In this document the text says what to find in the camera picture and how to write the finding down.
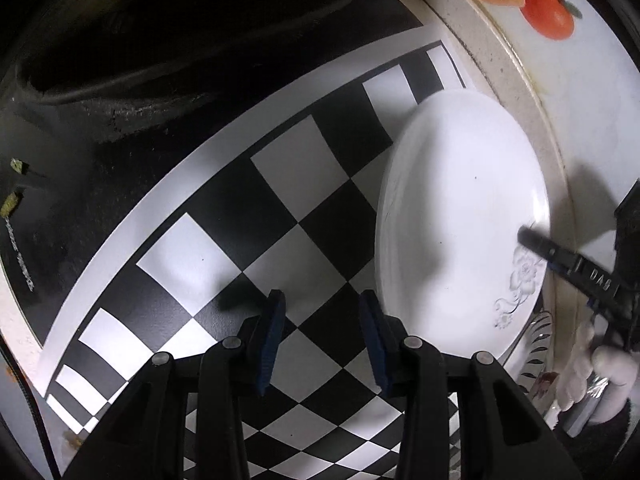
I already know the striped pattern plate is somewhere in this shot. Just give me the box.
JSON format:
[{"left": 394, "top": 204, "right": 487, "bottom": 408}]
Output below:
[{"left": 504, "top": 311, "right": 553, "bottom": 396}]

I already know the white floral plate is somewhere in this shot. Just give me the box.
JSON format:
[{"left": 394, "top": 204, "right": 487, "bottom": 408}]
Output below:
[{"left": 375, "top": 89, "right": 550, "bottom": 358}]

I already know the right white gloved hand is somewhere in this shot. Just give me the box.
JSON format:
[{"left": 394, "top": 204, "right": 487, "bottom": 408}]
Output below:
[{"left": 555, "top": 316, "right": 639, "bottom": 425}]

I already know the black wok pan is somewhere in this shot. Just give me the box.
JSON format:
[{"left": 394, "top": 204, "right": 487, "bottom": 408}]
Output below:
[{"left": 1, "top": 0, "right": 419, "bottom": 340}]

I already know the black white checkered mat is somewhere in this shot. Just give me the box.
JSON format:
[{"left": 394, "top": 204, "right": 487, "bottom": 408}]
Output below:
[{"left": 34, "top": 25, "right": 461, "bottom": 479}]

